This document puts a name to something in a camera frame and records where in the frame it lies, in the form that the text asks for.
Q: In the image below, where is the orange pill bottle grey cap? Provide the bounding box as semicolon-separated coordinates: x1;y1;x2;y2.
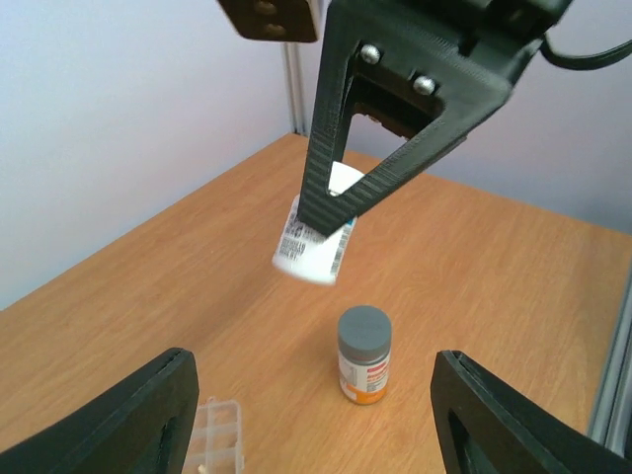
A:
337;305;392;405

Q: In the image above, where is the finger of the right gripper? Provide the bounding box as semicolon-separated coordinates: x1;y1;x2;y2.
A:
298;1;513;236

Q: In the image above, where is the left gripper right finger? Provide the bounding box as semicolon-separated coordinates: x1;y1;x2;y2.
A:
431;351;631;473

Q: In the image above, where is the small white pill bottle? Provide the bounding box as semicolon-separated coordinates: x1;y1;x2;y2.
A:
272;160;366;287

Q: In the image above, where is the clear plastic pill organizer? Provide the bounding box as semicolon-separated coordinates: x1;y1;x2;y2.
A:
182;397;245;474

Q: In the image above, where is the right aluminium corner post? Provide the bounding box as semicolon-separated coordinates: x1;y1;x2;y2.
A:
282;42;307;136

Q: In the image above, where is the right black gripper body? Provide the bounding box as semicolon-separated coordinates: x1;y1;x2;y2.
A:
347;1;570;138

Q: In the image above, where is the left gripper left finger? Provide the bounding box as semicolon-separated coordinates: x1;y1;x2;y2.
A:
1;348;199;473

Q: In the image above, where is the aluminium front frame rail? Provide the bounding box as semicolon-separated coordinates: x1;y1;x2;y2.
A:
588;273;631;460

